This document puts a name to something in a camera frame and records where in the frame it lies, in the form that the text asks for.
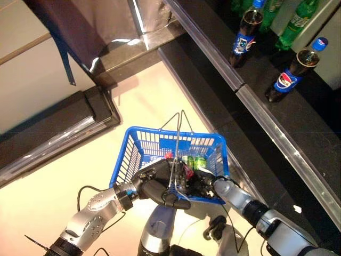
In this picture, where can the blue plastic shopping basket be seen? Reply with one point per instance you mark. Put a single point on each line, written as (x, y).
(125, 152)

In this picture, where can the white paper scrap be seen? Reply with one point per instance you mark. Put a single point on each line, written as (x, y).
(298, 209)

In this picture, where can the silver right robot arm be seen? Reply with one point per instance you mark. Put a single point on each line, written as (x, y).
(279, 232)

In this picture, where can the Pepsi bottle cartoon label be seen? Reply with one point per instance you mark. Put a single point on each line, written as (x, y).
(243, 40)

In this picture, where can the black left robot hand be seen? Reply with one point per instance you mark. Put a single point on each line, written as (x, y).
(154, 186)

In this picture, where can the silver left robot leg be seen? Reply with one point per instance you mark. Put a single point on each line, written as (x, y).
(157, 232)

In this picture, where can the black display counter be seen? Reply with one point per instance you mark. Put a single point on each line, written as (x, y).
(53, 125)

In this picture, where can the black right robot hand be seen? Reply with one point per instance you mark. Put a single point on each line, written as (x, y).
(202, 184)

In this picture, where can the black shelf board clear rail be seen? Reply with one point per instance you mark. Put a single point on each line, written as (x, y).
(293, 128)

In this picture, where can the brown glossy side panel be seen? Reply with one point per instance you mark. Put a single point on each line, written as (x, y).
(93, 26)

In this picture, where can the Pepsi bottle globe logo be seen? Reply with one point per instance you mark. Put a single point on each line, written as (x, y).
(287, 81)

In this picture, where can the green Sprite bottle yellow cap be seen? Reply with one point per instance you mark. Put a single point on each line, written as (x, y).
(293, 26)
(238, 4)
(270, 16)

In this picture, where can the black base shelf board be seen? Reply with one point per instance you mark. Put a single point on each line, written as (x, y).
(207, 106)

